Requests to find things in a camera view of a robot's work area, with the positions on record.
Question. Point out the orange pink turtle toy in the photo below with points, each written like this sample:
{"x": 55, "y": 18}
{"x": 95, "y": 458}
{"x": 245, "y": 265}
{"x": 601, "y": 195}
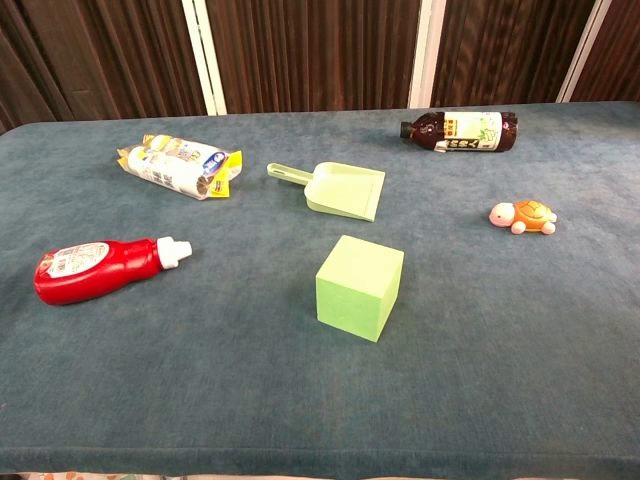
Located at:
{"x": 530, "y": 215}

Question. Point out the light green plastic dustpan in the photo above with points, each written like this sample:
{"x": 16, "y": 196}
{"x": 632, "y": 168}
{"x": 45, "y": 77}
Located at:
{"x": 345, "y": 190}

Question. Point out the light green foam cube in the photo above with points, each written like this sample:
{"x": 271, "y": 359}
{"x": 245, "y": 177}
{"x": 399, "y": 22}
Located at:
{"x": 355, "y": 285}

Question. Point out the white yellow snack package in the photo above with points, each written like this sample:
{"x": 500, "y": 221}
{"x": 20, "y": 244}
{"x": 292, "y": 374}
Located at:
{"x": 170, "y": 165}

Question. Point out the blue tablecloth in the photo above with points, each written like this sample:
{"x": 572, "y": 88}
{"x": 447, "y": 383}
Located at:
{"x": 200, "y": 375}

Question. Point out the dark tea bottle green label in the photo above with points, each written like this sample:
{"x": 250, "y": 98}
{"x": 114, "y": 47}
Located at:
{"x": 470, "y": 131}

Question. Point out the dark brown curtain panel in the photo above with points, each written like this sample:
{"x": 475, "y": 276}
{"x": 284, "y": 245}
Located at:
{"x": 510, "y": 50}
{"x": 315, "y": 50}
{"x": 100, "y": 50}
{"x": 620, "y": 50}

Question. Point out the red bottle white cap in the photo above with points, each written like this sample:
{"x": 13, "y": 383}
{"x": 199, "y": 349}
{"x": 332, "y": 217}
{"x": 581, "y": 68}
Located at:
{"x": 100, "y": 270}

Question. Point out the white screen frame post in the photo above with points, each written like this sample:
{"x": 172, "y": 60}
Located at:
{"x": 425, "y": 60}
{"x": 209, "y": 75}
{"x": 585, "y": 50}

